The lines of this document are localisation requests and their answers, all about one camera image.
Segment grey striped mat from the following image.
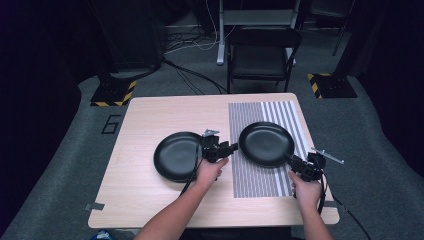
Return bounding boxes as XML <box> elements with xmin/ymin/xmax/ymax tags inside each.
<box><xmin>228</xmin><ymin>99</ymin><xmax>313</xmax><ymax>200</ymax></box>

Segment thin metal stand leg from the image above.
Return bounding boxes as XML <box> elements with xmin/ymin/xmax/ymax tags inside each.
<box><xmin>332</xmin><ymin>0</ymin><xmax>355</xmax><ymax>57</ymax></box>

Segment white metal desk frame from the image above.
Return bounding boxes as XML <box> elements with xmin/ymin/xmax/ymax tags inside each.
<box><xmin>215</xmin><ymin>0</ymin><xmax>302</xmax><ymax>66</ymax></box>

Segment blue white packet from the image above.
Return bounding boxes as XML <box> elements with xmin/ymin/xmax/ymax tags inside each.
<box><xmin>90</xmin><ymin>229</ymin><xmax>117</xmax><ymax>240</ymax></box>

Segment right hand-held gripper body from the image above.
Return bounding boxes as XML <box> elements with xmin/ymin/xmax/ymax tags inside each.
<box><xmin>292</xmin><ymin>147</ymin><xmax>345</xmax><ymax>183</ymax></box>

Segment person's left hand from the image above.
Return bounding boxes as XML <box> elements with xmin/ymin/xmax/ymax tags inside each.
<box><xmin>194</xmin><ymin>156</ymin><xmax>231</xmax><ymax>191</ymax></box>

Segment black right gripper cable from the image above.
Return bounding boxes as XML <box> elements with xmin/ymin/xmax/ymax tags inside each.
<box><xmin>317</xmin><ymin>168</ymin><xmax>373</xmax><ymax>240</ymax></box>

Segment black frying pan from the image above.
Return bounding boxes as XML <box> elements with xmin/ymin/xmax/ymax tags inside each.
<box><xmin>153</xmin><ymin>131</ymin><xmax>204</xmax><ymax>184</ymax></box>
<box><xmin>238</xmin><ymin>121</ymin><xmax>296</xmax><ymax>169</ymax></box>

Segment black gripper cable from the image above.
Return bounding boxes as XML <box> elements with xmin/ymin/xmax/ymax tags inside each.
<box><xmin>179</xmin><ymin>143</ymin><xmax>205</xmax><ymax>198</ymax></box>
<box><xmin>317</xmin><ymin>168</ymin><xmax>373</xmax><ymax>240</ymax></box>

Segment dark curtain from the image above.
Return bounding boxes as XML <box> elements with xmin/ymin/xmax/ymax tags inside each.
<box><xmin>0</xmin><ymin>0</ymin><xmax>118</xmax><ymax>231</ymax></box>
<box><xmin>346</xmin><ymin>0</ymin><xmax>424</xmax><ymax>178</ymax></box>

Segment thick black floor cable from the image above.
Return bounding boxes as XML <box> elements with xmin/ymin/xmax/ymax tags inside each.
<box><xmin>162</xmin><ymin>57</ymin><xmax>228</xmax><ymax>95</ymax></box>

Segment black tape floor marking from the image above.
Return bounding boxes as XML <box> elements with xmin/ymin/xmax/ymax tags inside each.
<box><xmin>100</xmin><ymin>114</ymin><xmax>122</xmax><ymax>136</ymax></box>

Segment yellow-black striped stand base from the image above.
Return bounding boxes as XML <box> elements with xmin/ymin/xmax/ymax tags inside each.
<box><xmin>306</xmin><ymin>72</ymin><xmax>359</xmax><ymax>100</ymax></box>
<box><xmin>90</xmin><ymin>74</ymin><xmax>138</xmax><ymax>108</ymax></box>

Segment person's right hand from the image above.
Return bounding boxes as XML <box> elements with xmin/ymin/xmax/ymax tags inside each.
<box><xmin>288</xmin><ymin>170</ymin><xmax>324</xmax><ymax>210</ymax></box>

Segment white floor cables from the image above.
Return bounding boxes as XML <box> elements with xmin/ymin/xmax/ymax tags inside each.
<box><xmin>164</xmin><ymin>0</ymin><xmax>236</xmax><ymax>55</ymax></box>

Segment black folding chair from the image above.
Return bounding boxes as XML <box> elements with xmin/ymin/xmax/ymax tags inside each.
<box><xmin>225</xmin><ymin>26</ymin><xmax>303</xmax><ymax>95</ymax></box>

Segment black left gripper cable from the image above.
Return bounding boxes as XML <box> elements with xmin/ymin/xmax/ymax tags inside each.
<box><xmin>179</xmin><ymin>143</ymin><xmax>205</xmax><ymax>198</ymax></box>

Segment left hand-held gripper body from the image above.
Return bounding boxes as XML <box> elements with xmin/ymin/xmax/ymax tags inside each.
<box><xmin>199</xmin><ymin>128</ymin><xmax>224</xmax><ymax>164</ymax></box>

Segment grey tape strip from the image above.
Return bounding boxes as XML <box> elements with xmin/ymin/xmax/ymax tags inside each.
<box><xmin>83</xmin><ymin>201</ymin><xmax>106</xmax><ymax>212</ymax></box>

